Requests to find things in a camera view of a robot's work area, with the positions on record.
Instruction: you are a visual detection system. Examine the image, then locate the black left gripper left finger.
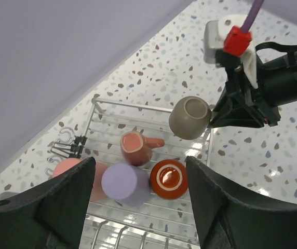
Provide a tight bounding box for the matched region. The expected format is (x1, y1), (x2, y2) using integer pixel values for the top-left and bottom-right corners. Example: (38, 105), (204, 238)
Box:
(0, 157), (96, 248)

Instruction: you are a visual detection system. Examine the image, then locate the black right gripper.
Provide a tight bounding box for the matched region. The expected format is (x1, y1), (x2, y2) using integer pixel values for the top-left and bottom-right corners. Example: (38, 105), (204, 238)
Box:
(207, 0), (297, 129)

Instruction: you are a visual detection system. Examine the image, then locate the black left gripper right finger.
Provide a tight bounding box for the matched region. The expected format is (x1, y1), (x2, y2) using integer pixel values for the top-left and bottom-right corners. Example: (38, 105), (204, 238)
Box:
(185, 156), (297, 248)

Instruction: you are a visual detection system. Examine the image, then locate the grey beige mug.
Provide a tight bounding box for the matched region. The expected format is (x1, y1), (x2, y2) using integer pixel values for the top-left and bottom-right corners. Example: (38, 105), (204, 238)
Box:
(169, 96), (212, 140)

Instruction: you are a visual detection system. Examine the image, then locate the pink textured mug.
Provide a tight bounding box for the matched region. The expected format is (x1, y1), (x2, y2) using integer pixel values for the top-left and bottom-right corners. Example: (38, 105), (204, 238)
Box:
(120, 131), (165, 167)

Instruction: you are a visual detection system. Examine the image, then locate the pink tumbler cup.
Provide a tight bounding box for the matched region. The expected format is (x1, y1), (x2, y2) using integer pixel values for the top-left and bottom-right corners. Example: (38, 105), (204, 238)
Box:
(52, 158), (108, 202)

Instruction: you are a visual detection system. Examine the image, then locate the orange red mug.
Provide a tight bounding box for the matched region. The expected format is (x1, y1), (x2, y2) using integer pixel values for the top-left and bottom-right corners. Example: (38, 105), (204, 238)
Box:
(150, 159), (188, 200)

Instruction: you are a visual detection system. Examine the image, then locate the lilac tumbler cup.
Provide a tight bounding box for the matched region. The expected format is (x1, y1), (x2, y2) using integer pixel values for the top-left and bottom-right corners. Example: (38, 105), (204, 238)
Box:
(102, 163), (151, 207)

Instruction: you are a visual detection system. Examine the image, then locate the metal wire dish rack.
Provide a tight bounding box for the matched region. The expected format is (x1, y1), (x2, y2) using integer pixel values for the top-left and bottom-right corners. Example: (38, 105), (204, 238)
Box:
(50, 99), (211, 248)

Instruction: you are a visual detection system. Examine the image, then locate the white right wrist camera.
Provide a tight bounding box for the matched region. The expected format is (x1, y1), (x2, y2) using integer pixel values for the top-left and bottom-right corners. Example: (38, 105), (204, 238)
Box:
(203, 15), (258, 89)

